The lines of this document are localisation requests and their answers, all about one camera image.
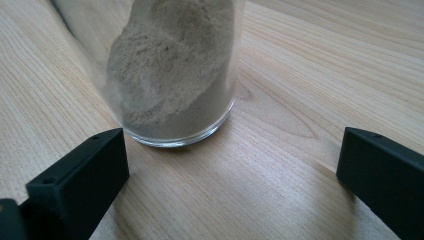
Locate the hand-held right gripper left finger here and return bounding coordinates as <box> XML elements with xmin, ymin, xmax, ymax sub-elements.
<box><xmin>18</xmin><ymin>128</ymin><xmax>130</xmax><ymax>240</ymax></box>

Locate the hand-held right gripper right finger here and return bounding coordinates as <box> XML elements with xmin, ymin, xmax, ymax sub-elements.
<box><xmin>336</xmin><ymin>127</ymin><xmax>424</xmax><ymax>240</ymax></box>

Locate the white-lidded glass powder jar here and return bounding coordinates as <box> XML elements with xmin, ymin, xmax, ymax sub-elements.
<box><xmin>53</xmin><ymin>0</ymin><xmax>248</xmax><ymax>148</ymax></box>

